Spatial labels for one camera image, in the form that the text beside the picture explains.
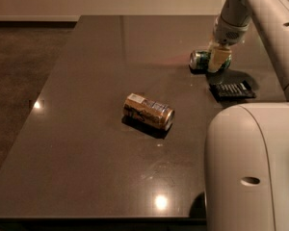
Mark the green soda can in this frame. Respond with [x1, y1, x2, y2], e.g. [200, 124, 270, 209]
[189, 51, 231, 73]

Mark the brown gold soda can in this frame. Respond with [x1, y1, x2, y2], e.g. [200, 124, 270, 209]
[123, 93, 174, 131]

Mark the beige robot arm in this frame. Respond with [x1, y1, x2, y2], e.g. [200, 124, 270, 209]
[204, 0, 289, 231]

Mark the black snack bar wrapper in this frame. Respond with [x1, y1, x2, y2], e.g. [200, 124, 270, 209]
[209, 81, 256, 101]

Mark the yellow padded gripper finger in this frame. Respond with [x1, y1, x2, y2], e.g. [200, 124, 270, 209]
[208, 43, 231, 73]

